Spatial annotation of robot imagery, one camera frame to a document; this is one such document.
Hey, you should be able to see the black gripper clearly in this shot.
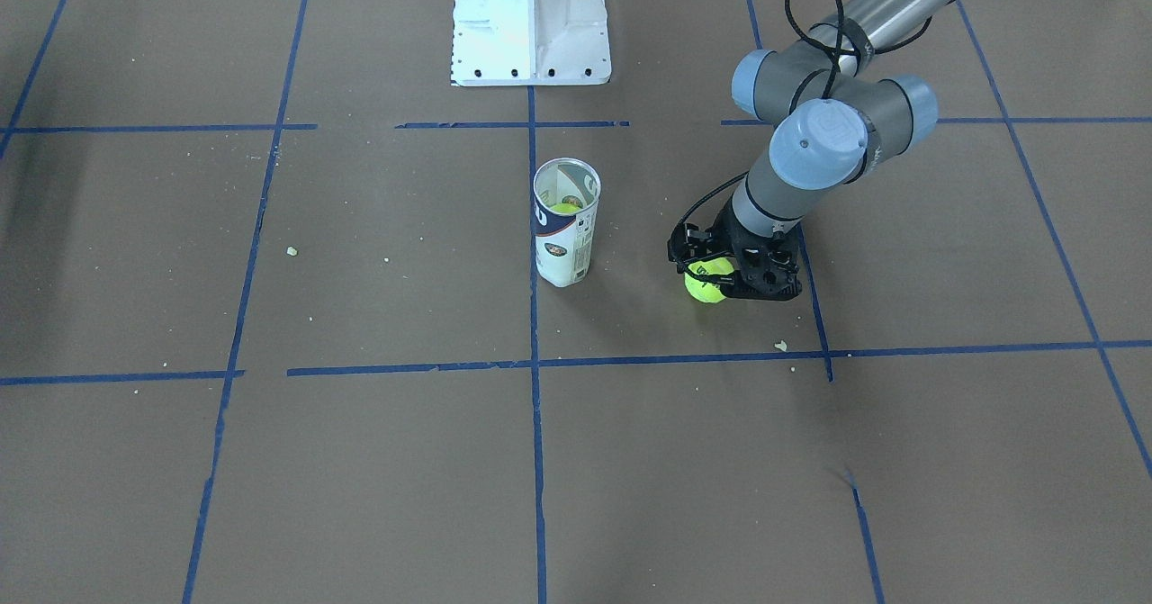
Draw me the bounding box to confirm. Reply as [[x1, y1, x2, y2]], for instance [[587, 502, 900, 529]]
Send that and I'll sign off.
[[684, 203, 799, 279]]

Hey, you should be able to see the white pedestal column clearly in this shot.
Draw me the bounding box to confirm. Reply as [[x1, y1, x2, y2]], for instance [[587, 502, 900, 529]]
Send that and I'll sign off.
[[450, 0, 613, 86]]

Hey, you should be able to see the tennis ball can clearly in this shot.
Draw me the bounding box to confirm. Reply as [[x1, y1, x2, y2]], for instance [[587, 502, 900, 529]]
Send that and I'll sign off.
[[531, 158, 602, 288]]

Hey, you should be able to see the yellow tennis ball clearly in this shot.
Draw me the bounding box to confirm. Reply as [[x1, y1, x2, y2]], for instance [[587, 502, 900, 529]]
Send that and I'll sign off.
[[683, 275, 725, 304]]

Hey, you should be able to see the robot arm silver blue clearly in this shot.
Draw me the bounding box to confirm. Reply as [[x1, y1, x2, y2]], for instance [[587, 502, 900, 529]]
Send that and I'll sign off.
[[667, 0, 958, 300]]

